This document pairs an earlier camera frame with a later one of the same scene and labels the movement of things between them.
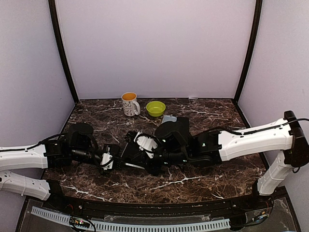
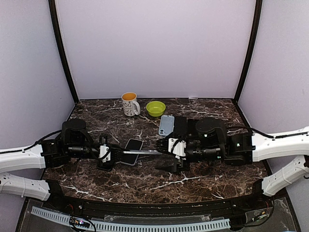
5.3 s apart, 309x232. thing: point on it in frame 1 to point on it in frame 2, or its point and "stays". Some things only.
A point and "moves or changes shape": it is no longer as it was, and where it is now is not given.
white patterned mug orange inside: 131,107 stays
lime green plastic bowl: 155,108 stays
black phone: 182,122 stays
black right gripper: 153,170 to 175,168
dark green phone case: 132,155 to 193,129
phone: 134,165 moves or changes shape
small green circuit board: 79,223 stays
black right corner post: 256,26 stays
